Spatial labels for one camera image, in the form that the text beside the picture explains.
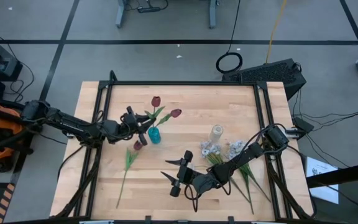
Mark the blue glass vase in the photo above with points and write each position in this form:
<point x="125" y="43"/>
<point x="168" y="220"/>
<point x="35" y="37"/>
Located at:
<point x="154" y="136"/>

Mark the black power strip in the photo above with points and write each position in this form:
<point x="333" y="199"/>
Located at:
<point x="149" y="10"/>

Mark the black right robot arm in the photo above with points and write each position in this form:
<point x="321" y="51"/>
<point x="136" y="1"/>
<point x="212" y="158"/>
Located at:
<point x="225" y="171"/>

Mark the orange black hazard tape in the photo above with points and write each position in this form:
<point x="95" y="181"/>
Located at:
<point x="3" y="202"/>

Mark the clear glass vase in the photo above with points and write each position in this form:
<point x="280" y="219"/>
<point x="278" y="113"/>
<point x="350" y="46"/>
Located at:
<point x="217" y="133"/>

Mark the red artificial tulip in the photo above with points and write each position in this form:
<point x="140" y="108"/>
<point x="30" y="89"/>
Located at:
<point x="137" y="145"/>
<point x="155" y="101"/>
<point x="176" y="112"/>

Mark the black power adapter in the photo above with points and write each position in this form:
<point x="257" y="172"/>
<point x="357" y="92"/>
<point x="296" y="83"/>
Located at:
<point x="303" y="124"/>

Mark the grey desk leg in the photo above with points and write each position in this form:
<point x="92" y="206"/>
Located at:
<point x="212" y="15"/>
<point x="120" y="15"/>

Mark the black vertical pole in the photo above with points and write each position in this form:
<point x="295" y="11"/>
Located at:
<point x="182" y="83"/>

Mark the black computer tower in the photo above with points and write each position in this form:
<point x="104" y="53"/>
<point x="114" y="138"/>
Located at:
<point x="264" y="74"/>

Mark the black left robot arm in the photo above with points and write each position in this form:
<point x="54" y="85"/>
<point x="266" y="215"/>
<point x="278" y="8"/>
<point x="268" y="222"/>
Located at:
<point x="67" y="123"/>

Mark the white paper sheet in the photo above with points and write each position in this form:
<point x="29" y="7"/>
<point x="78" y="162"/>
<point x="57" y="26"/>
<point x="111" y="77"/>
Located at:
<point x="322" y="186"/>

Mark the silver aluminium rail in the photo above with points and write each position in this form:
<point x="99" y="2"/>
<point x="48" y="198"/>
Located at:
<point x="292" y="133"/>

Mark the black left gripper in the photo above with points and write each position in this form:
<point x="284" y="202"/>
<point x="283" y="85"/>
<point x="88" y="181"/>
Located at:
<point x="129" y="124"/>

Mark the black desk beam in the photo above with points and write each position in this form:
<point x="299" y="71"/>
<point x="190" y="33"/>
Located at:
<point x="340" y="175"/>

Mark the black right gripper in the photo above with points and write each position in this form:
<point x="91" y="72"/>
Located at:
<point x="185" y="175"/>

